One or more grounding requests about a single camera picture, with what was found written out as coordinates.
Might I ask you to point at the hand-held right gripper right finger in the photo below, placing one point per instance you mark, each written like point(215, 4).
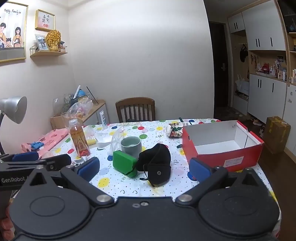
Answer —
point(198, 170)

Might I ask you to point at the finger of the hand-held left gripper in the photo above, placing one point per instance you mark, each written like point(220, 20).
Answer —
point(25, 156)
point(60, 160)

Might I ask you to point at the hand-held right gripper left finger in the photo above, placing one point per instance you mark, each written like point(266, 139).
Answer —
point(89, 168)

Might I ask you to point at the yellow sponge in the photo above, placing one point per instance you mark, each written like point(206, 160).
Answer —
point(91, 141)

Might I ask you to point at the red cardboard shoe box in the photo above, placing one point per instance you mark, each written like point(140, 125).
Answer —
point(231, 160)

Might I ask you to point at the clear bubble wrap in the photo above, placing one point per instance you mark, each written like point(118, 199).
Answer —
point(115, 141)

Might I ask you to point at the printed Christmas stocking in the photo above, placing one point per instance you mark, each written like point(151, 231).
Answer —
point(175, 134)

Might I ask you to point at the person's left hand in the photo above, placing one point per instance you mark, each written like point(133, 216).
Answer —
point(5, 223)

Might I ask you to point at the pink printed cloth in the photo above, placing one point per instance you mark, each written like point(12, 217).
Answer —
point(53, 136)

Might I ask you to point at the orange drink bottle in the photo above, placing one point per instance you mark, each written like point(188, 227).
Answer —
point(79, 141)

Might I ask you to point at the green sponge block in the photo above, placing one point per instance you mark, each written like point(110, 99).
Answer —
point(122, 161)

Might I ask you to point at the black cap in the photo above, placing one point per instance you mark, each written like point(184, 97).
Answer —
point(157, 157)

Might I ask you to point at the polka-dot tablecloth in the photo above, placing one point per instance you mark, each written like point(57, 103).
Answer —
point(129, 187)

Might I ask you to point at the grey-green cup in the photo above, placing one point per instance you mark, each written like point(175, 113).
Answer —
point(130, 147)

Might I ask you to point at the white tube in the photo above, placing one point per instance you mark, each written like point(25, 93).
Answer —
point(104, 120)

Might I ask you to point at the silver desk lamp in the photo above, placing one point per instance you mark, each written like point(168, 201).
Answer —
point(13, 106)

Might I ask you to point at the wooden side cabinet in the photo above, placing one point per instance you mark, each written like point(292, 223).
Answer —
point(92, 115)

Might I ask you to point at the pile of clear plastic bags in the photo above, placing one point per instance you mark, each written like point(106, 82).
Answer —
point(78, 107)

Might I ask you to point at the blue ball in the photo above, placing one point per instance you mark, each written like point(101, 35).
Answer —
point(81, 93)

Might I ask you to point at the wooden chair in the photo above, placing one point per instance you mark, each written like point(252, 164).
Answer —
point(135, 109)

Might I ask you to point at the white sneaker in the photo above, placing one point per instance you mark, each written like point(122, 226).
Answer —
point(257, 122)

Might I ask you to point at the brown cardboard box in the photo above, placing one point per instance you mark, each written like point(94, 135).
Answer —
point(276, 134)

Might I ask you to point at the white plastic bag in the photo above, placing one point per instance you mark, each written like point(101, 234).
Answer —
point(241, 83)

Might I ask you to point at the white lower cabinet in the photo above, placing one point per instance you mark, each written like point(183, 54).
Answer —
point(266, 97)

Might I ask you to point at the long white sideboard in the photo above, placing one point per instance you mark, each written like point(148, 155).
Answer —
point(291, 115)

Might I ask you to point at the dark door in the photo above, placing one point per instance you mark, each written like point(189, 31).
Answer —
point(218, 64)

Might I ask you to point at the small toy figure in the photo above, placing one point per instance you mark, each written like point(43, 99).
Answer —
point(62, 46)

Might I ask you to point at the golden figurine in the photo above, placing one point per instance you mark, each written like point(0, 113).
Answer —
point(53, 39)

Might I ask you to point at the red bag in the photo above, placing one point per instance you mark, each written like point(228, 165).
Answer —
point(265, 67)

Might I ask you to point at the black hanging bag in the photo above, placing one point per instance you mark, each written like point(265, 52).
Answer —
point(243, 54)

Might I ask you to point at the cluster of small bottles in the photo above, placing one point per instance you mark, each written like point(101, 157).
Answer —
point(278, 71)

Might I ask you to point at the small framed picture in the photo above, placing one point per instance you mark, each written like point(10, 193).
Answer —
point(45, 20)

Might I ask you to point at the wooden open shelving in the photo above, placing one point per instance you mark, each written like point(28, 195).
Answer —
point(291, 41)

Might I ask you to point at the wooden wall shelf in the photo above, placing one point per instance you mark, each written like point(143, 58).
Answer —
point(48, 53)

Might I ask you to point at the small photo frame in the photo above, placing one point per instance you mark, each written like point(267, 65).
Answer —
point(41, 42)

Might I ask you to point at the framed family wall poster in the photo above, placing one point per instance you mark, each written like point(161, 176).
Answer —
point(12, 30)

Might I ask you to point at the white upper wall cabinet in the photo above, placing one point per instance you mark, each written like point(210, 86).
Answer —
point(261, 23)

